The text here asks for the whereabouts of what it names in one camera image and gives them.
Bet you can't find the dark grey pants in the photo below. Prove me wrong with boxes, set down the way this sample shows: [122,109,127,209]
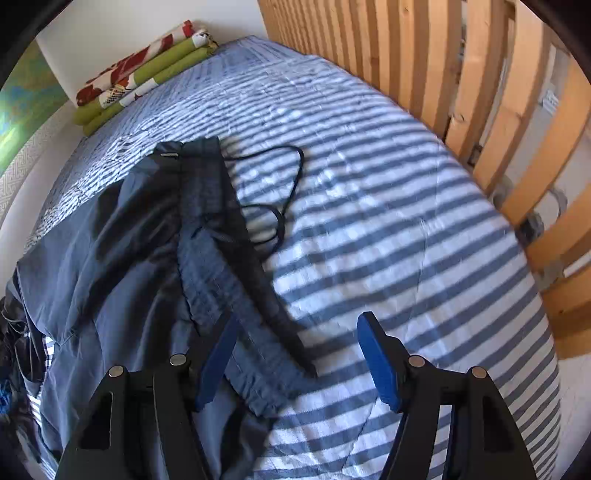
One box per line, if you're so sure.
[16,137,319,480]

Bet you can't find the blue striped bed quilt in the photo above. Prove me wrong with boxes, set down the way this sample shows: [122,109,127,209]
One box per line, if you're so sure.
[23,36,561,480]

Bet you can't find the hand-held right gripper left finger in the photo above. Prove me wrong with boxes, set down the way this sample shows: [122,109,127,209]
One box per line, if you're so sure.
[55,310,241,480]

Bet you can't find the green wall painting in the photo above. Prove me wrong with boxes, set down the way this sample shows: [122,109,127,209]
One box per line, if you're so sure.
[0,44,79,217]

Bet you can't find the black garment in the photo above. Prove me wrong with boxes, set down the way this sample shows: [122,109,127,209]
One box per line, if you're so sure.
[0,295,28,384]

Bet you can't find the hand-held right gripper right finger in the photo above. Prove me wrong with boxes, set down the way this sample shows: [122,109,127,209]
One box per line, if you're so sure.
[358,311,539,480]

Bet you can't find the folded floral green blanket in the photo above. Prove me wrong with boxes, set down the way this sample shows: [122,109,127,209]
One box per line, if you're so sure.
[71,19,220,138]

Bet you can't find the wooden slatted railing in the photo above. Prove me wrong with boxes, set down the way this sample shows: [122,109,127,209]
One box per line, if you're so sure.
[257,0,591,361]

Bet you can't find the bright blue garment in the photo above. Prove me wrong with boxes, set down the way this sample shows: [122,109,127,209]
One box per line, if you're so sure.
[0,381,17,418]

